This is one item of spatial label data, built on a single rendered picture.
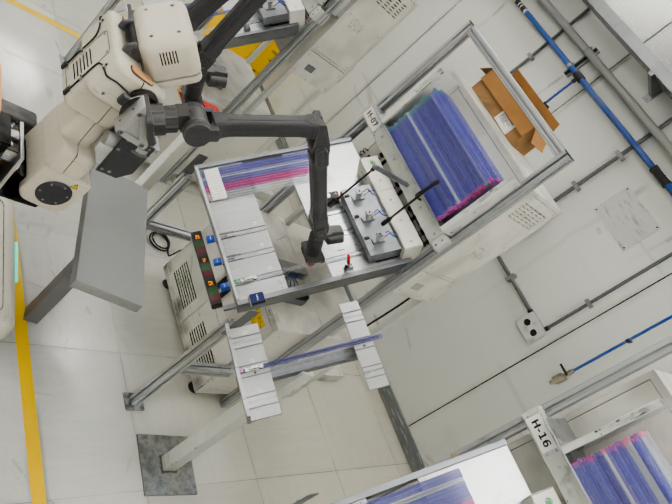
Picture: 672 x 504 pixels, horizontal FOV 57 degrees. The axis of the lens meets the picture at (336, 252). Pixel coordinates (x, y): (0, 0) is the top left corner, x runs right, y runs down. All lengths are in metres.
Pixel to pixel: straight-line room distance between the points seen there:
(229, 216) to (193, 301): 0.62
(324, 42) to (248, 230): 1.35
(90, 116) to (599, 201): 2.79
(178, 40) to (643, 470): 1.75
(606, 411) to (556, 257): 1.67
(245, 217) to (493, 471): 1.32
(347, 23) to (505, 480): 2.34
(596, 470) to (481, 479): 0.35
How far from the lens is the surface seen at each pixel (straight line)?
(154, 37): 1.77
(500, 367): 3.80
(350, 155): 2.77
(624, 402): 2.24
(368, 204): 2.52
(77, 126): 1.94
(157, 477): 2.66
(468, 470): 2.15
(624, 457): 2.05
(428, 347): 4.02
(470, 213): 2.31
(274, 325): 2.57
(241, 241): 2.43
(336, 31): 3.43
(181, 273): 3.09
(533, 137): 2.73
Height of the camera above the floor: 2.01
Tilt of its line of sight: 25 degrees down
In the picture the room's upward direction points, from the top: 52 degrees clockwise
